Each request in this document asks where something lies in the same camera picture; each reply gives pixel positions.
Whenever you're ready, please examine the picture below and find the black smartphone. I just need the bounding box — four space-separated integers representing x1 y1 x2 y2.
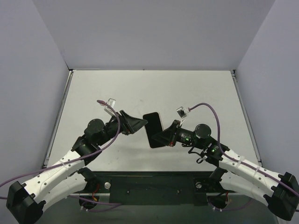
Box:
142 112 169 149

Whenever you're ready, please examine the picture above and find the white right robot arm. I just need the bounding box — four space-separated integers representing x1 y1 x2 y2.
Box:
151 120 299 221

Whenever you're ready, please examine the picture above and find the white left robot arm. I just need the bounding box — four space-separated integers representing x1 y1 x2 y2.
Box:
6 111 148 224

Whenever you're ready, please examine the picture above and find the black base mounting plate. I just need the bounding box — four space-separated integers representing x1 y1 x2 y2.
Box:
81 171 226 206

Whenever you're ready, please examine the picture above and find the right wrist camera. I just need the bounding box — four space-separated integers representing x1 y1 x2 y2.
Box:
176 106 189 126

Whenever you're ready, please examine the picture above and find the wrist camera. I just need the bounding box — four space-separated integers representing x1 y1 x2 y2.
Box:
102 98 116 116
176 106 189 126

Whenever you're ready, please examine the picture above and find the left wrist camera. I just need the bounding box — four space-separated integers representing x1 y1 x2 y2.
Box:
102 98 116 116

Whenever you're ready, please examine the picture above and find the aluminium table edge rail left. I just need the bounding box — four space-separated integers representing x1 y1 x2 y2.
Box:
42 70 74 168

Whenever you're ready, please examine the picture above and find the aluminium table edge rail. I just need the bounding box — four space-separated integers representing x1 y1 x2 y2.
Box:
230 70 262 165
42 70 74 168

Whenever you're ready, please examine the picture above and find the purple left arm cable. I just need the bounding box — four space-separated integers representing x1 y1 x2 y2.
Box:
0 99 122 213

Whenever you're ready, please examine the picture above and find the aluminium table edge rail right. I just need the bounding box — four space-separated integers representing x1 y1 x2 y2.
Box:
230 70 262 165

